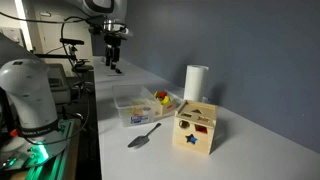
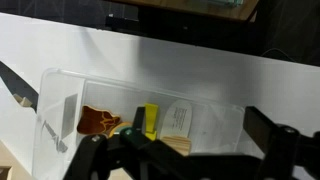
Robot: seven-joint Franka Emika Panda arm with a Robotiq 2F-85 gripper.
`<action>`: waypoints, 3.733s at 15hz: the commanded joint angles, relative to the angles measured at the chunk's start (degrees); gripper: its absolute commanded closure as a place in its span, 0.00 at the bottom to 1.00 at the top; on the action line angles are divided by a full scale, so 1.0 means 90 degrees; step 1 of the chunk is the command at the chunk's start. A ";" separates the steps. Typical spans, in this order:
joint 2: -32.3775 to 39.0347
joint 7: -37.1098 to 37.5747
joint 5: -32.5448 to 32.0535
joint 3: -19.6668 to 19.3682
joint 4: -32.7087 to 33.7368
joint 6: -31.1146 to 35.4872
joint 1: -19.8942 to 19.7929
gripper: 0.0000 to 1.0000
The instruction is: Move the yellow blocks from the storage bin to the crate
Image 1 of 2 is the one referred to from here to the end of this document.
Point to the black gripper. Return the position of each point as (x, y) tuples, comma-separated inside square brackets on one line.
[(112, 41)]

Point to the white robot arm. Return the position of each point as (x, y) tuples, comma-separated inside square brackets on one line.
[(24, 78)]

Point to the clear plastic storage bin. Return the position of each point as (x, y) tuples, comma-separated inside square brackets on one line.
[(135, 104)]

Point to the red block in crate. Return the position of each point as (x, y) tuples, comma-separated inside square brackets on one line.
[(162, 95)]

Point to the yellow block in crate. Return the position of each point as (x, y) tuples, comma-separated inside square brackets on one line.
[(165, 100)]

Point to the white paper towel roll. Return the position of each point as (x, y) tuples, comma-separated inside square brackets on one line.
[(195, 82)]

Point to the grey metal trowel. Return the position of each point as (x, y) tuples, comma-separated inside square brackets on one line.
[(142, 139)]

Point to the wooden shape sorter cube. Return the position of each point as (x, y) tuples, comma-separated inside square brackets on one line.
[(194, 126)]

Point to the camera on stand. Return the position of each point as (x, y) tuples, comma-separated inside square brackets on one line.
[(77, 65)]

